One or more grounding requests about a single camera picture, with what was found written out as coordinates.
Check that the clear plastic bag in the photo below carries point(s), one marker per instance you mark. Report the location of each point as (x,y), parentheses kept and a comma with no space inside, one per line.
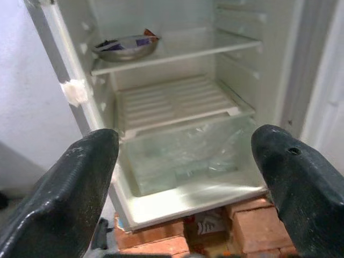
(209,145)

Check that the printed cardboard box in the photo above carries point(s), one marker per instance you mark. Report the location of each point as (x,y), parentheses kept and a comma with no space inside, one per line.
(207,225)

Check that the white tape wad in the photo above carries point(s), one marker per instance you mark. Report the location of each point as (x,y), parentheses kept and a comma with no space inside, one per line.
(75,91)

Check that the silver refrigerator door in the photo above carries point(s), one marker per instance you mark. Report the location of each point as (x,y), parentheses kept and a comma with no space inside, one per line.
(328,80)

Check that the purple snack wrapper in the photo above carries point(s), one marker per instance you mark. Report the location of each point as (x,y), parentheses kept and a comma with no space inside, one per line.
(142,42)

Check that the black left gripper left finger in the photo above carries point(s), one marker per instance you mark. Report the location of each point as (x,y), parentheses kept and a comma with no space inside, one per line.
(61,193)

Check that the clear crisper drawer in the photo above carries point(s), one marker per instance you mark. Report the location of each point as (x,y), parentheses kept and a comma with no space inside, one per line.
(161,164)

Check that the glass fridge shelf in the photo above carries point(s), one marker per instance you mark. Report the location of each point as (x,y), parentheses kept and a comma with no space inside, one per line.
(201,46)

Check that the red brick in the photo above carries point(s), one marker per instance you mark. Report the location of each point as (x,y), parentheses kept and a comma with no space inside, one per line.
(150,232)
(252,228)
(161,247)

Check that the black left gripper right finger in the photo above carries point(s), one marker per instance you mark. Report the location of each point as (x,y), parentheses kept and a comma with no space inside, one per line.
(303,188)

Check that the steel bowl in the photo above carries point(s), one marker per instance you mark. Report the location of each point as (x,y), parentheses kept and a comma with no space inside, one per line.
(121,55)

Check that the grey refrigerator cabinet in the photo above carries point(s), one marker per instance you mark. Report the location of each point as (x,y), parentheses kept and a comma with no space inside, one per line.
(188,16)

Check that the white ribbed crisper cover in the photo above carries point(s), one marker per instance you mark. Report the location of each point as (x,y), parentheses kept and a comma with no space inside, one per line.
(174,99)

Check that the brown snack wrapper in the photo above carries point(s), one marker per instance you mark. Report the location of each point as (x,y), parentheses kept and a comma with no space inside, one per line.
(150,32)

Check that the black white snack wrapper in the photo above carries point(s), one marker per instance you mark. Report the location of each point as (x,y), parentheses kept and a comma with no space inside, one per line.
(106,44)

